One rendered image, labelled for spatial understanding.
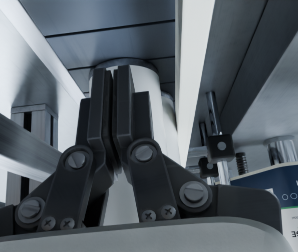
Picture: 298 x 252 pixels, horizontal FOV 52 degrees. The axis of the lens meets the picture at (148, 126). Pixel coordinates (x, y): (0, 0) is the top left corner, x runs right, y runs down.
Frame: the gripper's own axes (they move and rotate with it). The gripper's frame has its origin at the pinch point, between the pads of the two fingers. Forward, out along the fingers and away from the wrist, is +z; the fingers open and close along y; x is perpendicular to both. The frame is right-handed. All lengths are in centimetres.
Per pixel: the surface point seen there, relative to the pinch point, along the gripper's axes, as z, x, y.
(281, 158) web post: 13.8, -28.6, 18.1
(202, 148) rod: 11.8, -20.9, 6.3
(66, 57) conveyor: 7.4, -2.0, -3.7
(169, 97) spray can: 9.4, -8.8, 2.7
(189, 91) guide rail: 4.0, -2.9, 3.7
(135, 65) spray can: 7.2, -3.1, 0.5
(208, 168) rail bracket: 15.3, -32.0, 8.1
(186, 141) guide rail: 7.9, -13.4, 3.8
